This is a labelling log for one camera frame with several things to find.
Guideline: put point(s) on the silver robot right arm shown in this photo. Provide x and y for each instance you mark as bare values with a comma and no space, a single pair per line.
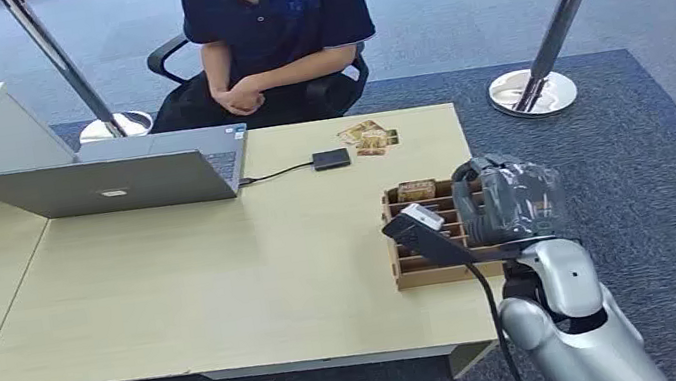
571,315

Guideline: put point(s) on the person's right hand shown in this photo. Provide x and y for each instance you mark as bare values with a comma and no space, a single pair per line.
229,106

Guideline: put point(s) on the person's left forearm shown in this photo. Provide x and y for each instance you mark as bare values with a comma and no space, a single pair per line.
306,66

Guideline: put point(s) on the black external drive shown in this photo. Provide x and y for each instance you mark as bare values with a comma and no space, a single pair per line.
331,159

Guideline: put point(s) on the wooden slotted card holder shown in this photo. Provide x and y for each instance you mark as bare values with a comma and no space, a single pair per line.
420,270

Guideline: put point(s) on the person's left hand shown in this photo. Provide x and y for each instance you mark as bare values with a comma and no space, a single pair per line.
248,94

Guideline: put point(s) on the person's right forearm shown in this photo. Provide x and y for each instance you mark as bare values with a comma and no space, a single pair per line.
217,66

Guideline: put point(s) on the chrome stanchion post with base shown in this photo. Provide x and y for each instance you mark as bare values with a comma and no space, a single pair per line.
565,7
66,65

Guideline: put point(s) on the dark blue floor rug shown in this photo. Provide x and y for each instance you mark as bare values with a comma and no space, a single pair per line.
643,170

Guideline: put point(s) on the person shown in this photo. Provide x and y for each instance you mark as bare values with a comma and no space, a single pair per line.
278,17

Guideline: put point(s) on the black office chair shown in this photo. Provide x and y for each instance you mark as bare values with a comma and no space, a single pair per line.
159,58

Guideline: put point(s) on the grey laptop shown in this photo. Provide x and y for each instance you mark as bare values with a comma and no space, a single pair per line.
109,183

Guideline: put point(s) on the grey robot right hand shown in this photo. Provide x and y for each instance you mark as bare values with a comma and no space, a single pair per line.
514,203

